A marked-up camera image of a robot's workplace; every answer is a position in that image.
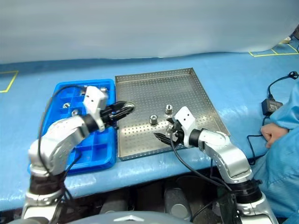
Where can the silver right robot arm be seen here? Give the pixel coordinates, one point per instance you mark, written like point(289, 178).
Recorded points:
point(229, 154)

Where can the pale power strip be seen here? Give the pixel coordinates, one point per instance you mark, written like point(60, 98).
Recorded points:
point(285, 40)

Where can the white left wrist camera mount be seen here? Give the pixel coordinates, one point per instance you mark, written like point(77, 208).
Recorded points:
point(94, 99)

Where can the metal roller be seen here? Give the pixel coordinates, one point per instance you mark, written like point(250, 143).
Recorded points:
point(103, 89)
point(168, 109)
point(153, 119)
point(169, 128)
point(66, 105)
point(82, 93)
point(74, 113)
point(130, 107)

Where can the blue compartment plastic tray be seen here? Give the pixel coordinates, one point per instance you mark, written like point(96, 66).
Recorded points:
point(100, 149)

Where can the person's blue coat sleeve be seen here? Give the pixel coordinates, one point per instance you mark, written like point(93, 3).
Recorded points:
point(280, 168)

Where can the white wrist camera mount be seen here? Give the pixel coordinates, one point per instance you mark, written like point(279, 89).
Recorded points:
point(94, 99)
point(185, 117)

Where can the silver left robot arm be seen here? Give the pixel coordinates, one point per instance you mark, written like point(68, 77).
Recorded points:
point(58, 140)

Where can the person's bare hand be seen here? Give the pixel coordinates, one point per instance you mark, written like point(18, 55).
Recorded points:
point(273, 134)

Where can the black power adapter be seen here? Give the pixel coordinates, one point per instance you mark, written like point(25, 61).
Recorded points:
point(271, 107)

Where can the grey robot torso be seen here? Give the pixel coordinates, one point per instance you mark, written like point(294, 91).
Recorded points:
point(130, 219)

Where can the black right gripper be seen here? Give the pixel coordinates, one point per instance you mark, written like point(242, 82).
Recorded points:
point(177, 134)

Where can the blue table cover sheet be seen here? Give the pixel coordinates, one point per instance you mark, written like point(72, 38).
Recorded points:
point(238, 88)

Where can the perforated steel tray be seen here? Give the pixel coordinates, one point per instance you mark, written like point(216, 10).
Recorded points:
point(144, 93)

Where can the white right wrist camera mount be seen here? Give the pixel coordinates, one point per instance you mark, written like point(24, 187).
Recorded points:
point(185, 117)

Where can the dark grey rounded cylinder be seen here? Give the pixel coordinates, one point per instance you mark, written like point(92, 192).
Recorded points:
point(113, 206)
point(176, 200)

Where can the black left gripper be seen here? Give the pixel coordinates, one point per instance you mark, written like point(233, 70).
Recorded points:
point(109, 116)

